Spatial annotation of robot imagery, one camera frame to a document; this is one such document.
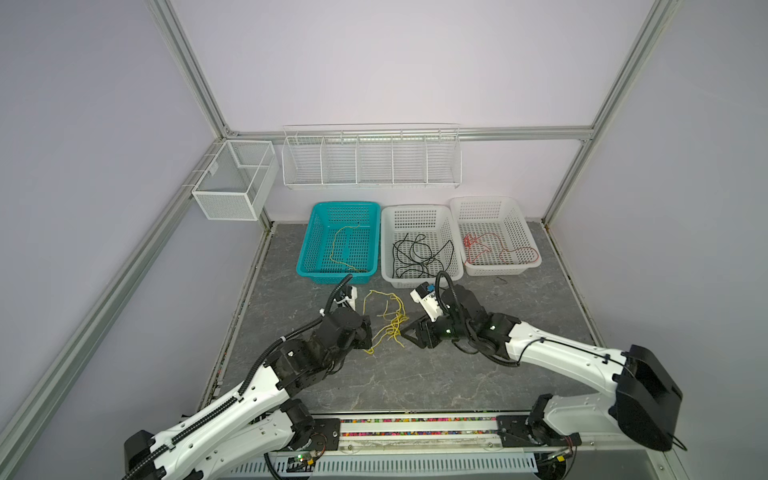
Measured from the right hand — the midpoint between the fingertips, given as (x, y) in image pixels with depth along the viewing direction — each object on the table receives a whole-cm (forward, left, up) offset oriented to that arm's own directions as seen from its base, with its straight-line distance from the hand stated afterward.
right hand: (407, 331), depth 77 cm
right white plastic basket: (+46, -35, -13) cm, 59 cm away
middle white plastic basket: (+50, -12, -9) cm, 52 cm away
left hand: (0, +9, +4) cm, 10 cm away
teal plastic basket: (+45, +25, -13) cm, 52 cm away
